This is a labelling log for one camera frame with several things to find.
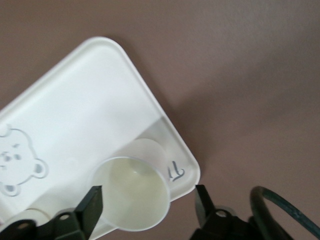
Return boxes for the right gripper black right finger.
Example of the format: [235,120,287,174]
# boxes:
[194,184,218,228]

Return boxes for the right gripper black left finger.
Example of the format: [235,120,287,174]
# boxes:
[74,184,105,240]

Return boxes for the white plastic cup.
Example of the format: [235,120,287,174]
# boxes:
[14,208,51,223]
[92,138,171,231]

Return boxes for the cream bear print tray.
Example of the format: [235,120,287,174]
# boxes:
[0,36,201,240]

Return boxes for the brown table cover mat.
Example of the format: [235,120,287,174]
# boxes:
[0,0,320,240]

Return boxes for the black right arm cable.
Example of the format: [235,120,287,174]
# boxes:
[249,186,320,240]

